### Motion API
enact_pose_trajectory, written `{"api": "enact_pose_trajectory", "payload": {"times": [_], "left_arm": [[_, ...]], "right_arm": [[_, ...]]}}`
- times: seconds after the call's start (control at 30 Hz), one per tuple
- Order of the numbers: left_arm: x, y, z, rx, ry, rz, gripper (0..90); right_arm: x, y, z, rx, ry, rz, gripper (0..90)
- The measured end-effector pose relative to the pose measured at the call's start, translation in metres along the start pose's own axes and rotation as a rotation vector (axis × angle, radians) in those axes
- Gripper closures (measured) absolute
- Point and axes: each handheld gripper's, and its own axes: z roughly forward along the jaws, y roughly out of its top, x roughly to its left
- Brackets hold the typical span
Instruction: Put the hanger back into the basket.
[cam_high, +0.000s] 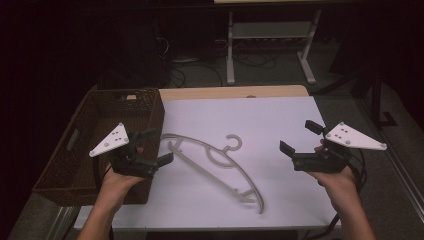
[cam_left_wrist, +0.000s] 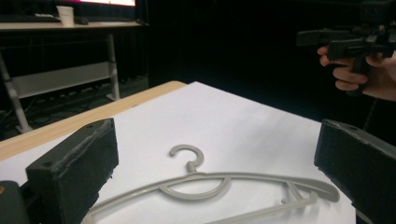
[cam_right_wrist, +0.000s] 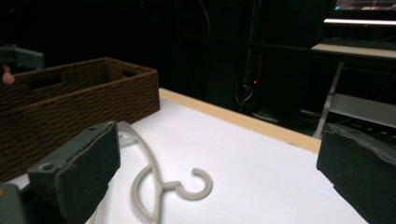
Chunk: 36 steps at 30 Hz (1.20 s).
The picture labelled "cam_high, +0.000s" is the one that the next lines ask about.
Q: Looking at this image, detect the black floor cable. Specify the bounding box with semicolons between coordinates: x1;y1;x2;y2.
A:
233;52;278;70
169;56;224;89

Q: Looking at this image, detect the brown wicker basket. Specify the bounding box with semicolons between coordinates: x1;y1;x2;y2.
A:
32;87;166;208

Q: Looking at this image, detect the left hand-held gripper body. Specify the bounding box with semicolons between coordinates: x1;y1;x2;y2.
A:
88;122;159;179

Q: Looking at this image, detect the white table mat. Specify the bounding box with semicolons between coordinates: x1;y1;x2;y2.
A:
73;95;343;232

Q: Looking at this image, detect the white metal desk frame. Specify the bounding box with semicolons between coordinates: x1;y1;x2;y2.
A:
225;9;323;86

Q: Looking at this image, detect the person's right hand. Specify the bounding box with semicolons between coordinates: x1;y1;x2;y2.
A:
307;139;360;205

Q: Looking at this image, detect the grey plastic clothes hanger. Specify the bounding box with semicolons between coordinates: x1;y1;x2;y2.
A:
160;133;266;215

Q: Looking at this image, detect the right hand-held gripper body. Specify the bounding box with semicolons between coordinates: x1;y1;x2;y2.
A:
291;121;388;175

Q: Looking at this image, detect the person's left hand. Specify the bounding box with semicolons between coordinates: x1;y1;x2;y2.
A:
98;165;146;205

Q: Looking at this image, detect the black metal stand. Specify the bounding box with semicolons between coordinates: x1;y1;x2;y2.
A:
319;66;398;130

